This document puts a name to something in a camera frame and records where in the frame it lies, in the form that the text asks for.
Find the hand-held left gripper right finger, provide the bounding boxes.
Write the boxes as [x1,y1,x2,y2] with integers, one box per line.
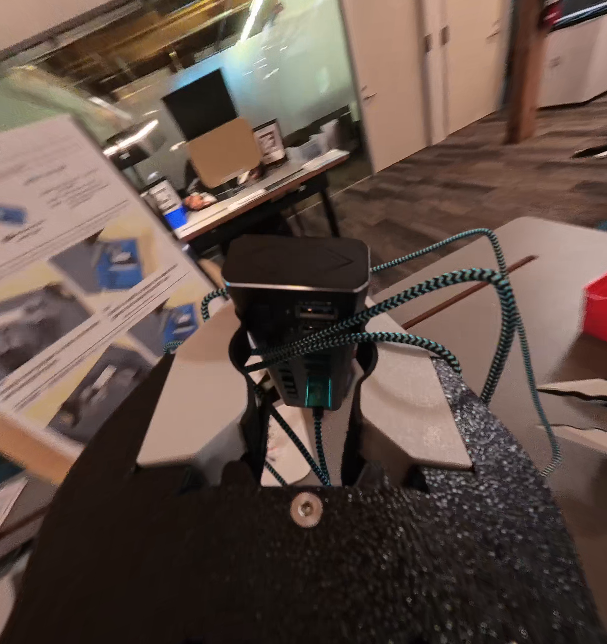
[343,329,474,485]

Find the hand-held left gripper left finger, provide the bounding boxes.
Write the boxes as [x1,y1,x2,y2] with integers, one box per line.
[136,329,264,480]

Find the teal braided usb cable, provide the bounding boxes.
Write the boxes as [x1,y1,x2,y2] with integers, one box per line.
[253,375,333,487]
[163,228,509,403]
[247,268,563,479]

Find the black usb hub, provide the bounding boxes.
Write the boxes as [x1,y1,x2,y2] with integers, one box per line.
[221,235,373,409]

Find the framed tag picture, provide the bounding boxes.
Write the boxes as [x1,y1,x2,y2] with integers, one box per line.
[142,177,182,215]
[253,119,287,168]

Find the instruction sign board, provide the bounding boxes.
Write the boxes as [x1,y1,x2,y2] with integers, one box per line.
[0,115,205,485]

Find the wooden top table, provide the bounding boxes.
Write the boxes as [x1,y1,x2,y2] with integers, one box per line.
[174,149,353,243]

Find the brown cardboard sheet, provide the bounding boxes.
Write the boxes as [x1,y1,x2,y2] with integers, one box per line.
[187,117,262,189]

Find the black monitor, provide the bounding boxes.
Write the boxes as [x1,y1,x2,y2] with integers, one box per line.
[161,68,240,143]

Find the white cabinets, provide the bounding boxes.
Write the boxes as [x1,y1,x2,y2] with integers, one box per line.
[340,0,516,175]

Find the white counter unit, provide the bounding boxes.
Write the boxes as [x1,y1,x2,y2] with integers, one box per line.
[536,0,607,109]

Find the wooden post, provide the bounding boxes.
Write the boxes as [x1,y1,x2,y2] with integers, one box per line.
[504,0,544,145]

